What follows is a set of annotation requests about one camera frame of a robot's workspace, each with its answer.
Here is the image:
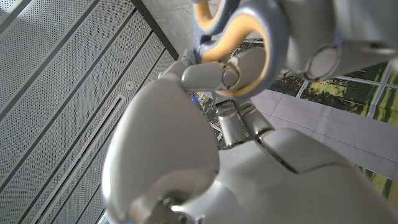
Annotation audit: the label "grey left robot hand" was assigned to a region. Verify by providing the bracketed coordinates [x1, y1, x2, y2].
[101, 0, 398, 224]

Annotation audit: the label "grey and tan scissors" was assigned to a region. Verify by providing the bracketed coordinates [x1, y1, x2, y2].
[192, 0, 290, 99]

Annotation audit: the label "printed window forest backdrop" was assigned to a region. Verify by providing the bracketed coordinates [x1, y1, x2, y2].
[195, 37, 398, 200]

